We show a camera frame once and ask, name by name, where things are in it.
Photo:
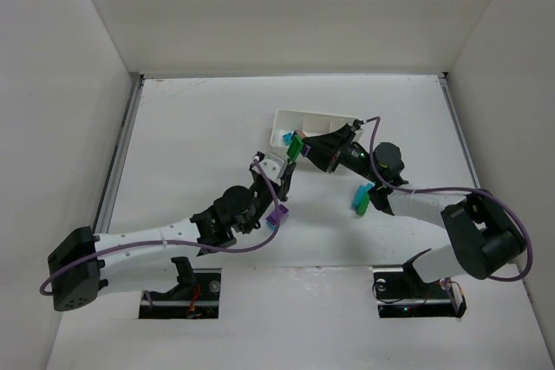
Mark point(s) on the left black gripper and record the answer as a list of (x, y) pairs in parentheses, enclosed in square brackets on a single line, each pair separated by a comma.
[(269, 188)]

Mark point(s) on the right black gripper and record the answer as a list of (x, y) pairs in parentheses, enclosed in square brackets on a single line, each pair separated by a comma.
[(336, 149)]

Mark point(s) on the teal square lego brick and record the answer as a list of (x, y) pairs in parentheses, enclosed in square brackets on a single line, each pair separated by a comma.
[(287, 138)]

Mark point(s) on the small green lego brick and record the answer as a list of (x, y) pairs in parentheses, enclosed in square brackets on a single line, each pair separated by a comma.
[(361, 203)]

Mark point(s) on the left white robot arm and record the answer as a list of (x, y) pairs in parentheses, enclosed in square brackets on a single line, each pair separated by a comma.
[(86, 265)]

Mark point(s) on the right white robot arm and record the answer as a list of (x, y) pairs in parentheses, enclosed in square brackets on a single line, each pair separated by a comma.
[(484, 234)]

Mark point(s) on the white three-compartment container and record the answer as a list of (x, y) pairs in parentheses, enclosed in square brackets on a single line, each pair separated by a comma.
[(312, 124)]

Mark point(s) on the purple lego brick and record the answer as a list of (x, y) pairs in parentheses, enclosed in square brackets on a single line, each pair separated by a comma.
[(281, 213)]

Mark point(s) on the light blue lego under purple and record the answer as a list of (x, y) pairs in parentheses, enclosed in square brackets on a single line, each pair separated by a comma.
[(273, 224)]

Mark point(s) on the teal long lego brick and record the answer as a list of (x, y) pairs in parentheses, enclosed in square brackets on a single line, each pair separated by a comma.
[(362, 188)]

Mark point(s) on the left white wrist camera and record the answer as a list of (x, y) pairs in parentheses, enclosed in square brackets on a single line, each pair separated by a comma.
[(273, 166)]

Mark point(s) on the right aluminium rail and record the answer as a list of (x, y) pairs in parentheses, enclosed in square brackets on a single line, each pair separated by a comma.
[(442, 77)]

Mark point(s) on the aluminium rail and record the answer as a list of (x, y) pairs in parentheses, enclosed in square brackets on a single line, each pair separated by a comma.
[(110, 189), (442, 77)]

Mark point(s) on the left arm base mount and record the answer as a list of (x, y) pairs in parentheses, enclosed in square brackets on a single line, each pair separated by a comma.
[(194, 296)]

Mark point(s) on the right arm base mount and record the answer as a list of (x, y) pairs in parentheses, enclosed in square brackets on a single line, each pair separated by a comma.
[(400, 293)]

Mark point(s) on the left aluminium rail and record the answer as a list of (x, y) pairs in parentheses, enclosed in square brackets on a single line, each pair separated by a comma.
[(110, 189)]

